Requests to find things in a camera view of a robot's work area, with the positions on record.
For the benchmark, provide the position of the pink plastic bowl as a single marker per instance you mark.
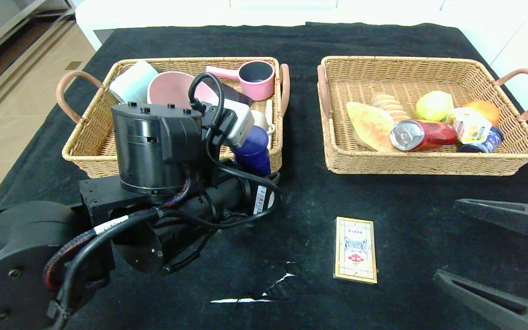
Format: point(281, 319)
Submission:
point(172, 89)

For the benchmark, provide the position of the orange fruit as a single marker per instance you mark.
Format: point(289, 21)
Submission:
point(486, 110)

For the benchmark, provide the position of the striped bread roll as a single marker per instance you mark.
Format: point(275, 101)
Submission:
point(385, 103)

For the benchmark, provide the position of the flat toasted bread slice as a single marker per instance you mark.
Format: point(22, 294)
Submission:
point(369, 126)

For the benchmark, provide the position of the yellow playing card box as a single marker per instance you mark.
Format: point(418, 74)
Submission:
point(355, 250)

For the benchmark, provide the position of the small beige cup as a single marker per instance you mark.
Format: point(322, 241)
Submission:
point(260, 120)

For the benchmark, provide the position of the small dark blue can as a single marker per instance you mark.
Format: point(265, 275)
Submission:
point(486, 144)

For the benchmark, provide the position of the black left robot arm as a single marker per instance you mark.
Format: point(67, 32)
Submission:
point(12, 256)

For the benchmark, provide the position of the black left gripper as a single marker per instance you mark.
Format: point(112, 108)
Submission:
point(262, 198)

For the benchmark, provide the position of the red soda can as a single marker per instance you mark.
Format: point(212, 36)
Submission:
point(433, 135)

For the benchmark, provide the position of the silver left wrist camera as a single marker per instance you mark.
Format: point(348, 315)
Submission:
point(239, 123)

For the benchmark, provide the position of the black oblong glasses case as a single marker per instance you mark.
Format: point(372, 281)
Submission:
point(239, 94)

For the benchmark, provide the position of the blue capped yogurt bottle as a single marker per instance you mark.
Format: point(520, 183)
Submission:
point(252, 151)

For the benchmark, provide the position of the pink toy saucepan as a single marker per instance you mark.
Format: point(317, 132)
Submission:
point(259, 90)

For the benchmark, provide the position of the white fruit drink carton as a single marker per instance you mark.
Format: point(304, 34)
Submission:
point(472, 126)

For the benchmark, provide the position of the white plastic stick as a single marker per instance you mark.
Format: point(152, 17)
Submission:
point(269, 107)

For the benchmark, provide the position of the yellow lemon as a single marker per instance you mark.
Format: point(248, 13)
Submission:
point(433, 106)

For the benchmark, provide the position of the light blue plastic cup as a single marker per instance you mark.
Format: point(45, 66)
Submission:
point(133, 82)

